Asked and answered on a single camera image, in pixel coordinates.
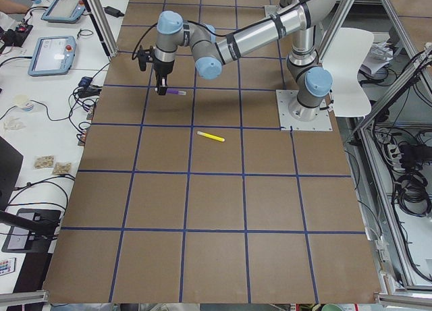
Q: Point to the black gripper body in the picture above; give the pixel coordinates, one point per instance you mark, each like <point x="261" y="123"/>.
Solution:
<point x="164" y="67"/>

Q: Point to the yellow marker pen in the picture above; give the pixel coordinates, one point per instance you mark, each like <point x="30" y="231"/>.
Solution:
<point x="210" y="136"/>

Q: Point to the purple marker pen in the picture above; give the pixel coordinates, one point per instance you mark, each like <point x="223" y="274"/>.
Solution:
<point x="177" y="92"/>

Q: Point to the blue teach pendant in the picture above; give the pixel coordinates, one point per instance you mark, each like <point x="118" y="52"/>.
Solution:
<point x="52" y="56"/>
<point x="64" y="11"/>

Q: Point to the lower blue teach pendant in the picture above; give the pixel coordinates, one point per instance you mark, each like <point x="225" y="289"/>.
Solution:
<point x="52" y="56"/>

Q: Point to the upper blue teach pendant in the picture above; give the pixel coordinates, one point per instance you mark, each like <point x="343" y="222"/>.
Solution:
<point x="64" y="11"/>

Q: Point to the aluminium frame post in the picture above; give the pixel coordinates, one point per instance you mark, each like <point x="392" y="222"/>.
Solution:
<point x="101" y="26"/>

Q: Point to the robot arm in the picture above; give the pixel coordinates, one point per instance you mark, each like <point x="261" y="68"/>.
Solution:
<point x="297" y="18"/>

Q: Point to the black power adapter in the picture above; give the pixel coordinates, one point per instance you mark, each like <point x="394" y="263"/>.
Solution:
<point x="113" y="12"/>

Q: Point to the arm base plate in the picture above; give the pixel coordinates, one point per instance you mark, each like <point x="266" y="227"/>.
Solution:
<point x="294" y="117"/>

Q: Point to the white plastic chair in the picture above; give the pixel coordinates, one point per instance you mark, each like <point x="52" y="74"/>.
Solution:
<point x="343" y="60"/>

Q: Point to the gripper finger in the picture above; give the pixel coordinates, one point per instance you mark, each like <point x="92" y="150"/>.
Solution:
<point x="161" y="85"/>

